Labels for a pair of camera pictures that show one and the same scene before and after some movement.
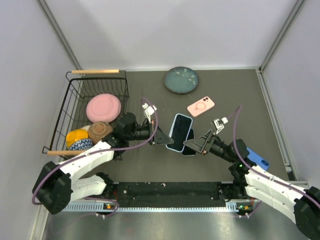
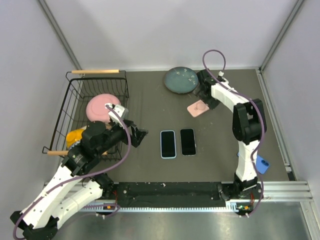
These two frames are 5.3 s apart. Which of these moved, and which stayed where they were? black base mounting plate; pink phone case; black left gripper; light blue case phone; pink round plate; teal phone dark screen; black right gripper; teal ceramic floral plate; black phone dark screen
Moved: black right gripper; black phone dark screen; light blue case phone; black left gripper
Stayed: teal phone dark screen; pink phone case; black base mounting plate; pink round plate; teal ceramic floral plate
